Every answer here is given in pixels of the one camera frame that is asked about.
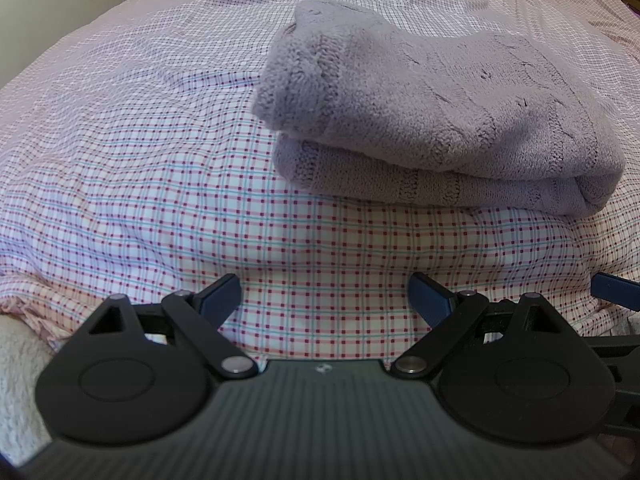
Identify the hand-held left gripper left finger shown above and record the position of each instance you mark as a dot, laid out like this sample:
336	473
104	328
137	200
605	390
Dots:
220	296

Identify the white fluffy blanket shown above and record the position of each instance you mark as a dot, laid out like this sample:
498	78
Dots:
20	385

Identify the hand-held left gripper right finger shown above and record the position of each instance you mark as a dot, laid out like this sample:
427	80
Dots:
431	301

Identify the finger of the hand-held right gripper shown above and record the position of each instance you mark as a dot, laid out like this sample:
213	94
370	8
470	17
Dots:
617	290

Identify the lavender knit sweater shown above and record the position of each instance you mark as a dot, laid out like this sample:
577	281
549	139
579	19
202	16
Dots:
430	125

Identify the pink checked bed sheet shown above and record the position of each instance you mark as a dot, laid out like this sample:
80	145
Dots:
200	185

